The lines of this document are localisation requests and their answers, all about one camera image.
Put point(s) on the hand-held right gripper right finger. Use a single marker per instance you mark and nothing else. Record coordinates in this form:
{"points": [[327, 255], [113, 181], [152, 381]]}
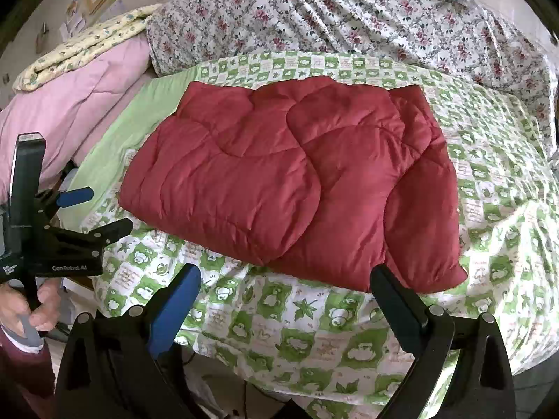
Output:
{"points": [[399, 310]]}

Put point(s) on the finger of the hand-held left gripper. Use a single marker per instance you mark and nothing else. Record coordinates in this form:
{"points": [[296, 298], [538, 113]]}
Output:
{"points": [[76, 195], [109, 231]]}

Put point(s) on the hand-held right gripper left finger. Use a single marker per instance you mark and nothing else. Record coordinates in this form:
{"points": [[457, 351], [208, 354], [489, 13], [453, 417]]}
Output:
{"points": [[174, 310]]}

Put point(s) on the red puffer jacket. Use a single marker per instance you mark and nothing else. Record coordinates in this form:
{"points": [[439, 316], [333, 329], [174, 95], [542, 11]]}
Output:
{"points": [[262, 174]]}

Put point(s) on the person's left forearm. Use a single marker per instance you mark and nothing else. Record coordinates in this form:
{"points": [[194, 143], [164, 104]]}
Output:
{"points": [[22, 371]]}

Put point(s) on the person's left hand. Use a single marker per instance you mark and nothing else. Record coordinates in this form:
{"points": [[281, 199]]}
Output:
{"points": [[46, 310]]}

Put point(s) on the pink quilt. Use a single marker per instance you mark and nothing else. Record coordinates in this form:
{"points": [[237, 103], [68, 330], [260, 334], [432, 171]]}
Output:
{"points": [[65, 104]]}

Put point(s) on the green patterned blanket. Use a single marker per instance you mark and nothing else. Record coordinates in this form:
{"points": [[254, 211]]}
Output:
{"points": [[305, 336]]}

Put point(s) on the yellow floral blanket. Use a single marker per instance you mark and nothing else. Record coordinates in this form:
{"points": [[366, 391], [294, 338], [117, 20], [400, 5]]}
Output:
{"points": [[87, 43]]}

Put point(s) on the floral bed sheet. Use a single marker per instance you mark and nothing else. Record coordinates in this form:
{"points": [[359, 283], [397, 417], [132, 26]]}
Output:
{"points": [[349, 17]]}

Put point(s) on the wall sticker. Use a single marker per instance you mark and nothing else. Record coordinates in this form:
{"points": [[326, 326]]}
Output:
{"points": [[72, 19]]}

